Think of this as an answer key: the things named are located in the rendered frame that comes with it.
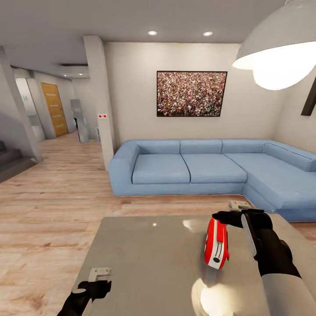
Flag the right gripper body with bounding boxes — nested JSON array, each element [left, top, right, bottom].
[[219, 211, 239, 227]]

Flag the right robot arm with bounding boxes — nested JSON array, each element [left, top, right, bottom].
[[212, 200, 316, 316]]

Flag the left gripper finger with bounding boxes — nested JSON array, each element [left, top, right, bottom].
[[98, 280, 111, 294]]

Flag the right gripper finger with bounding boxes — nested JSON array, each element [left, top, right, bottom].
[[212, 212, 219, 220]]

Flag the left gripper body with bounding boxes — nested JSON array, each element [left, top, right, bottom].
[[78, 281, 107, 300]]

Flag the radio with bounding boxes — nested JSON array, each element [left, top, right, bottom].
[[204, 218, 230, 269]]

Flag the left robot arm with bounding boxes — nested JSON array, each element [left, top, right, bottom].
[[57, 267, 113, 316]]

